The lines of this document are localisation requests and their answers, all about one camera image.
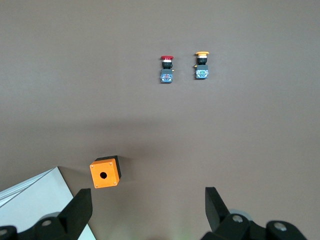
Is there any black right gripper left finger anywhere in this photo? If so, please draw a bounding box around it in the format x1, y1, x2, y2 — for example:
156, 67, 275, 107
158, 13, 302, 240
0, 187, 94, 240

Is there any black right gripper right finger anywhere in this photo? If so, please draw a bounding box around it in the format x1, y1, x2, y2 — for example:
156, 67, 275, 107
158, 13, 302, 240
204, 186, 309, 240

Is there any white drawer cabinet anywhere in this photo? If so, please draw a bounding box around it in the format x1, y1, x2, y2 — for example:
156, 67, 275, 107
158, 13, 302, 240
0, 166, 97, 240

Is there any yellow mushroom push button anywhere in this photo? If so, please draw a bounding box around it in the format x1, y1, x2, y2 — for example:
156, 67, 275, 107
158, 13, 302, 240
193, 50, 211, 81

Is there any red mushroom push button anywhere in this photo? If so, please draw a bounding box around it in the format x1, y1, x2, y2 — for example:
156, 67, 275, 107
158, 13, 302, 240
159, 55, 175, 84

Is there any orange push-button enclosure box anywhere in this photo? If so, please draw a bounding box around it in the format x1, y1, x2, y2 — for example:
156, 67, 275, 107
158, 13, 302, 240
89, 155, 123, 190

